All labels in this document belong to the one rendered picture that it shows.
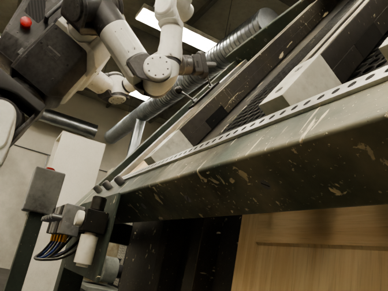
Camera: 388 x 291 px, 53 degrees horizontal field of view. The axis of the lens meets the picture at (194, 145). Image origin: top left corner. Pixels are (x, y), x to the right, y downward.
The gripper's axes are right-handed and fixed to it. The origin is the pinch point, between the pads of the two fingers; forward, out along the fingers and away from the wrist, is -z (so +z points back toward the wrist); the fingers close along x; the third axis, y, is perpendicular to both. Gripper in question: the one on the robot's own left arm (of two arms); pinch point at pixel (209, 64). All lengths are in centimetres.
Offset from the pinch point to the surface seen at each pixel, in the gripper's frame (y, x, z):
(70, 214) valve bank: 22, 55, 74
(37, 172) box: -25, 35, 76
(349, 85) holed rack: 112, 46, 56
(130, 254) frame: -20, 76, 45
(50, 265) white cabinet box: -369, 107, 36
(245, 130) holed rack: 92, 47, 57
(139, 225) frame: -18, 64, 40
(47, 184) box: -25, 41, 73
